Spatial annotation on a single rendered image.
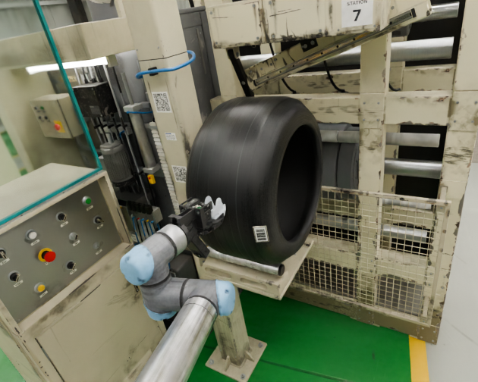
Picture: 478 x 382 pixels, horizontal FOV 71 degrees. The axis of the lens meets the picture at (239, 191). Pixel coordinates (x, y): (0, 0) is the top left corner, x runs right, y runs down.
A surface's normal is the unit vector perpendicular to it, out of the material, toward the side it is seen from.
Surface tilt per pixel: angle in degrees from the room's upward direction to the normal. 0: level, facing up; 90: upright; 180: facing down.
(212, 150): 47
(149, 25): 90
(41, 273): 90
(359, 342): 0
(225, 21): 90
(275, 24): 90
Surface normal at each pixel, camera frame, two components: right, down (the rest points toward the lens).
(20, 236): 0.85, 0.12
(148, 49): -0.50, 0.48
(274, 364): -0.15, -0.87
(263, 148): 0.25, -0.17
